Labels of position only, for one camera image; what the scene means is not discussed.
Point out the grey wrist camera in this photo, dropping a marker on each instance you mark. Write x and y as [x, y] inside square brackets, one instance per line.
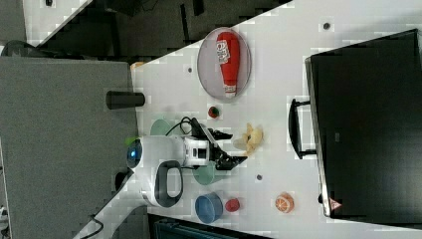
[200, 131]

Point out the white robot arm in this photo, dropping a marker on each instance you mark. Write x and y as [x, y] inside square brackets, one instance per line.
[156, 163]

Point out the blue cup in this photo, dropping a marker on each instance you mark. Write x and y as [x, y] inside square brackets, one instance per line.
[208, 207]

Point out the red ketchup bottle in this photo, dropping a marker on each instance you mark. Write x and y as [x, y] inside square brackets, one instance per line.
[228, 55]

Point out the black oven door handle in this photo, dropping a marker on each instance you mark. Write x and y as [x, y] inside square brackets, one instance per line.
[295, 131]

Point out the mint green mug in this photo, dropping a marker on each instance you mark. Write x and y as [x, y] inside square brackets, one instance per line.
[209, 174]

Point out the black utensil holder cup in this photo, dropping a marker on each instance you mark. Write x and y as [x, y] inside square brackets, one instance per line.
[121, 178]

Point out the small red cup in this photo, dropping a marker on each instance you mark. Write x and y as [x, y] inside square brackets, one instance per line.
[232, 205]

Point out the black toaster oven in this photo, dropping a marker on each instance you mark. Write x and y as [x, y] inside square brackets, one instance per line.
[366, 112]

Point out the orange slice toy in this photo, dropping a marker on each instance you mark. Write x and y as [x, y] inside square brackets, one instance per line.
[285, 202]

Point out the peeled yellow toy banana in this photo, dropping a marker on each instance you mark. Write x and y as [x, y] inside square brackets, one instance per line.
[249, 140]

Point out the large mint green bowl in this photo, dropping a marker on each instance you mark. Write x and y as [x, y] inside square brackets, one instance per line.
[163, 127]

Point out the green handled utensil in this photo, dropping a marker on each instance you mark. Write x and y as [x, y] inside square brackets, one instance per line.
[128, 141]

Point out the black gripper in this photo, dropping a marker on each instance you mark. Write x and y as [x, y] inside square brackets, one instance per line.
[223, 160]

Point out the small red green toy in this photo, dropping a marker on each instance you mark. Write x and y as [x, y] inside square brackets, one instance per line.
[213, 112]

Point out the grey oval plate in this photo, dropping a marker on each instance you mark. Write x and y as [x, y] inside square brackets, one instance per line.
[208, 68]

